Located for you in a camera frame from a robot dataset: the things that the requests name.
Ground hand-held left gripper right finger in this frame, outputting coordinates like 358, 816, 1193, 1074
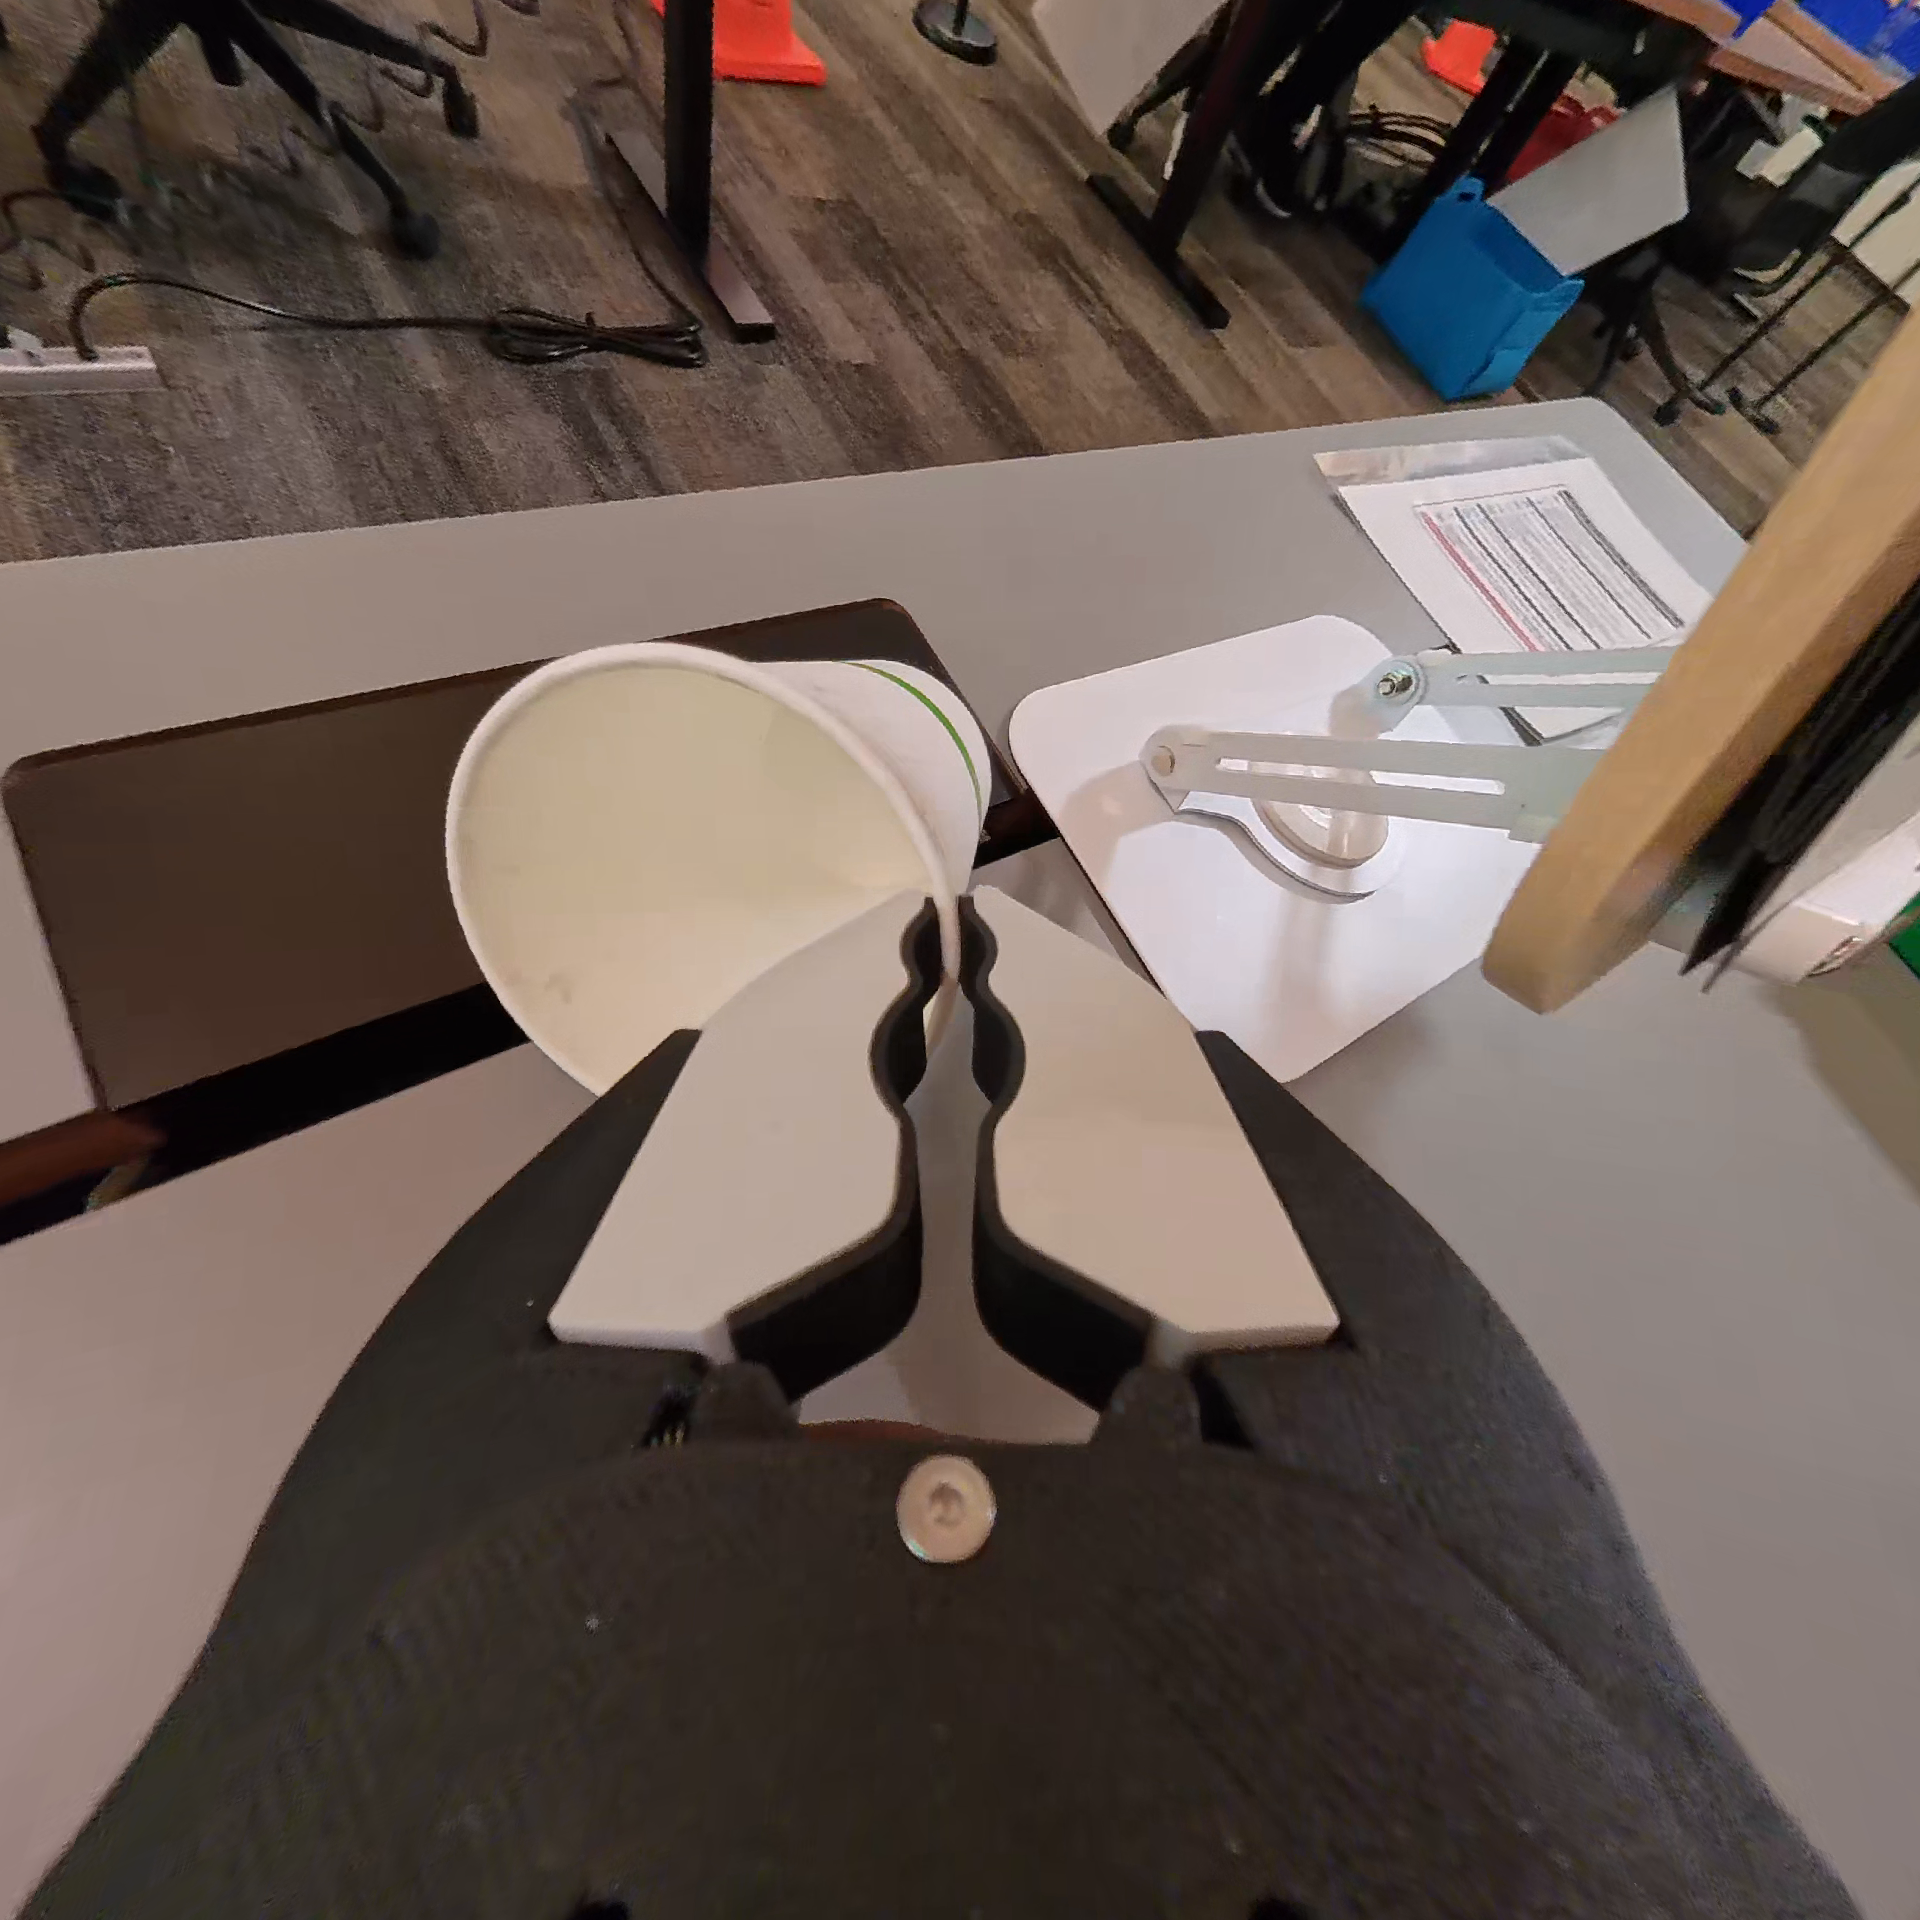
957, 886, 1339, 1415

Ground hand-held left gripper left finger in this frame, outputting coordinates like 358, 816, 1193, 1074
545, 891, 963, 1409

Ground white paper cup green band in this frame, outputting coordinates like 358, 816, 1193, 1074
445, 643, 995, 1097

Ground wooden document stand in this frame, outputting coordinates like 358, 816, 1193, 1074
1008, 306, 1920, 1087

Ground laminated paper sheet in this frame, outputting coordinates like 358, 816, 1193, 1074
1315, 435, 1715, 746

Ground wooden table black legs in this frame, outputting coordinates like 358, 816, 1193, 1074
607, 0, 782, 345
1087, 0, 1920, 331

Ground white power strip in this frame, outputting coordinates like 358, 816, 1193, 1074
0, 344, 161, 395

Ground grey board floor sign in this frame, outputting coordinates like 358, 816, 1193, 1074
1485, 83, 1692, 280

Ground black floor cable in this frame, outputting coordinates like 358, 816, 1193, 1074
67, 270, 707, 369

